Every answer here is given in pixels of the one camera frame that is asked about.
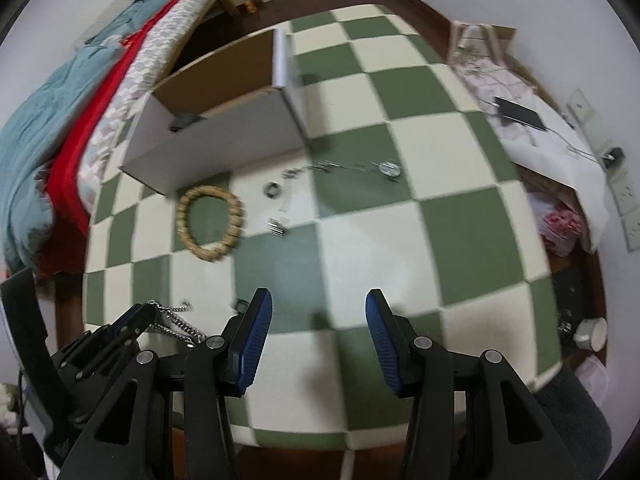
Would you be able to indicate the black charger plug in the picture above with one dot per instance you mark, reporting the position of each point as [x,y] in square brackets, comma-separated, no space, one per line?
[614,155]

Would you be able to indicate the green cream checkered tablecloth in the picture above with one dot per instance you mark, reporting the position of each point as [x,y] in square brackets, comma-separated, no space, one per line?
[380,210]

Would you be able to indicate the white floral cloth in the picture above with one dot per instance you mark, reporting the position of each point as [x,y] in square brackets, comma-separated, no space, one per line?
[525,125]

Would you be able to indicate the dark grey chair seat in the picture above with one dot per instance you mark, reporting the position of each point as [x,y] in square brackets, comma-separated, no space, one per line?
[575,425]

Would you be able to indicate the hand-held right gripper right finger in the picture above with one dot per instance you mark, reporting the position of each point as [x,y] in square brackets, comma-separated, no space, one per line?
[384,345]

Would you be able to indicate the small black item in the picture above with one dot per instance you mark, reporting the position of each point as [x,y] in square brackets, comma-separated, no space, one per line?
[184,121]

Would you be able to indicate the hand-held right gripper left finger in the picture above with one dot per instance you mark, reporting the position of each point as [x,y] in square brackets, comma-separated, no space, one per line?
[254,340]

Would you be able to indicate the cardboard box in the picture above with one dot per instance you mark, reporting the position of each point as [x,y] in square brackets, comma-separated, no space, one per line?
[220,135]

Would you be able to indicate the red blanket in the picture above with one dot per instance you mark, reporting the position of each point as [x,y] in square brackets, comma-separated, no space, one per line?
[80,160]

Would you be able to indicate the black smartphone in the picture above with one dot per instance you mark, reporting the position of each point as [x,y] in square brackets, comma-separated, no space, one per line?
[520,113]

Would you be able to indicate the red patterned bag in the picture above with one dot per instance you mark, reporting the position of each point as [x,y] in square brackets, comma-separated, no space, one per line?
[560,225]

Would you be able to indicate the bed with blue blanket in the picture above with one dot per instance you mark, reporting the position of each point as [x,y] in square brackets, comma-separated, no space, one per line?
[55,110]

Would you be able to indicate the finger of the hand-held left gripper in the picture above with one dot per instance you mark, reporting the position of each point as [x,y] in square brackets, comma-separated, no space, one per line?
[131,318]

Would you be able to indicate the patterned mattress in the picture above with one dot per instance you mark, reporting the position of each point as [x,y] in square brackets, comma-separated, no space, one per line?
[150,60]

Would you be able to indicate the white cup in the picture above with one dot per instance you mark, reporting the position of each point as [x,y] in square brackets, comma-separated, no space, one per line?
[591,334]

